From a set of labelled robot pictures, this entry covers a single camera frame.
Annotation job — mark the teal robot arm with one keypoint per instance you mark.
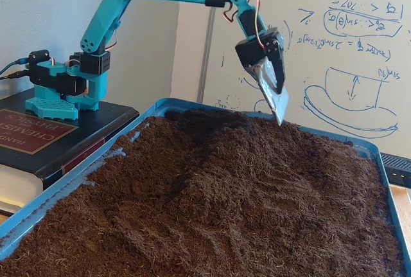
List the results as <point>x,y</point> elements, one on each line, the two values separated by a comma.
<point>106,16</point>

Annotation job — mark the black chemistry physics handbook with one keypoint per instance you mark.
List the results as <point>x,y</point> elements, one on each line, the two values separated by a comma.
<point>38,148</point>

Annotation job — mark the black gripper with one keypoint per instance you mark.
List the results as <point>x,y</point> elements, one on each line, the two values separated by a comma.
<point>250,53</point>

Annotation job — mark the perforated electronics box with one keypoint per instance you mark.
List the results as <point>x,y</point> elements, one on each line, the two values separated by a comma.
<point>398,169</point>

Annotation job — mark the blue plastic tray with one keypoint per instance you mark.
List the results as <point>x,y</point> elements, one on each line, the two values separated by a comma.
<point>48,193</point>

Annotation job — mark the brown soil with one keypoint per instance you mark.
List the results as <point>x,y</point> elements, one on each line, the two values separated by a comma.
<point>208,209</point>

